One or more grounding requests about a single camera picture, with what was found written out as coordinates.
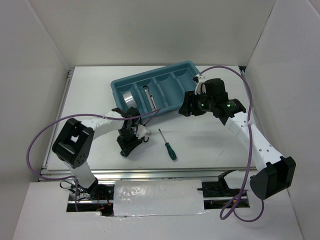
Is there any aluminium left side rail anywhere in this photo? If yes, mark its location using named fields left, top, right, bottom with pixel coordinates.
left=41, top=67, right=75, bottom=173

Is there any blue four-compartment tray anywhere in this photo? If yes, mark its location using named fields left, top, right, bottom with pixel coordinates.
left=110, top=60, right=200, bottom=116

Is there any white foil-edged cover sheet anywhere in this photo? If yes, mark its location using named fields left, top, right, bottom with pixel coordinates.
left=113, top=179, right=205, bottom=217

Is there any aluminium right side rail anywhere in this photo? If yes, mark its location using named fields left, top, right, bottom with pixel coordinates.
left=238, top=66, right=280, bottom=177

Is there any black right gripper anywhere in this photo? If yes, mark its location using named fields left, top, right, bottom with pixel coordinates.
left=178, top=89, right=215, bottom=117

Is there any white tape roll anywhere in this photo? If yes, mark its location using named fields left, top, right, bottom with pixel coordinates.
left=122, top=91, right=138, bottom=108

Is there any aluminium front rail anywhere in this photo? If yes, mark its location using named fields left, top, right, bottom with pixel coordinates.
left=41, top=168, right=275, bottom=181

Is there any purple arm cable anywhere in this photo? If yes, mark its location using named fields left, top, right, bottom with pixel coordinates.
left=197, top=65, right=266, bottom=223
left=26, top=108, right=162, bottom=213

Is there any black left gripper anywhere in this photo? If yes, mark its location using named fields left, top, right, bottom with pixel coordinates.
left=116, top=128, right=142, bottom=157

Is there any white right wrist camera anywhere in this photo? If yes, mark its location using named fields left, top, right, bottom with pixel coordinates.
left=192, top=74, right=208, bottom=95

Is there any large silver ratchet wrench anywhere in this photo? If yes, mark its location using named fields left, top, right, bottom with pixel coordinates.
left=142, top=85, right=156, bottom=111

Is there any long green handled screwdriver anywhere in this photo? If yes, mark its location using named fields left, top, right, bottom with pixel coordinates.
left=158, top=128, right=177, bottom=161

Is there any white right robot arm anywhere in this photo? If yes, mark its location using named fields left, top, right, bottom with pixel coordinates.
left=178, top=74, right=296, bottom=200

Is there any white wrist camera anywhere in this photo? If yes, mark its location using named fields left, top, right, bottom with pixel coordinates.
left=134, top=125, right=152, bottom=139
left=192, top=74, right=208, bottom=95

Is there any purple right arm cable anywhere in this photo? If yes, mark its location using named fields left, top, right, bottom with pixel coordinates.
left=197, top=65, right=266, bottom=223

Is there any small silver ratchet wrench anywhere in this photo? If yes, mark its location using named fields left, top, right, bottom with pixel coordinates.
left=150, top=94, right=158, bottom=110

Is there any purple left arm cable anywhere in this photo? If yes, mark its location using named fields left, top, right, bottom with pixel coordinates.
left=26, top=108, right=162, bottom=213

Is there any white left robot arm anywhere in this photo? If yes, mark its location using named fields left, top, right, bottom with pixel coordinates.
left=52, top=107, right=151, bottom=200

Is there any aluminium rail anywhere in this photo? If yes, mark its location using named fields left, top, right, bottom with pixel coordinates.
left=238, top=66, right=280, bottom=177
left=41, top=168, right=275, bottom=181
left=41, top=67, right=75, bottom=173

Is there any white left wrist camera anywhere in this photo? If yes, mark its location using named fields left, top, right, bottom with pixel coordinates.
left=134, top=125, right=152, bottom=139

